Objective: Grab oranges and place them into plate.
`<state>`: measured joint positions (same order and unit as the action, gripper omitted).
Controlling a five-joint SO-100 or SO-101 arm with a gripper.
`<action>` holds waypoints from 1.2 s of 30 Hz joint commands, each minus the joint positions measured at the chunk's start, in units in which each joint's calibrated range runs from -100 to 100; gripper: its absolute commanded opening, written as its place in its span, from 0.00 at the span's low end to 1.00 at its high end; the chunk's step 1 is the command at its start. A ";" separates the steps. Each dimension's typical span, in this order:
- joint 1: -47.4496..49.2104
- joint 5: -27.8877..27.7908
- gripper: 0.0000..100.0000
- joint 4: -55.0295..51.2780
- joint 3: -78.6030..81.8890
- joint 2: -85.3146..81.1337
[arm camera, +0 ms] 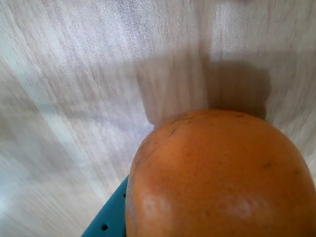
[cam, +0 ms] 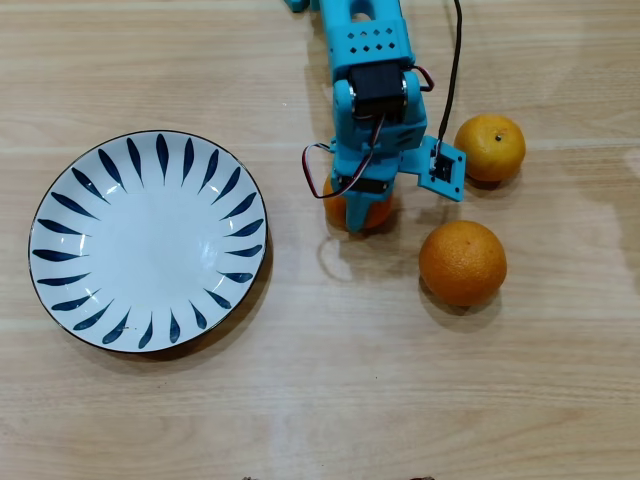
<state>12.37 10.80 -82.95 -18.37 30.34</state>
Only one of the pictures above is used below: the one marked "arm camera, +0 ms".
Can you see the small deep orange mandarin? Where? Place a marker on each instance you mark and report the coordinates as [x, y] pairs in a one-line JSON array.
[[217, 177]]

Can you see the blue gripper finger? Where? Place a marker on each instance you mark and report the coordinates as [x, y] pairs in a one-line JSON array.
[[111, 222]]

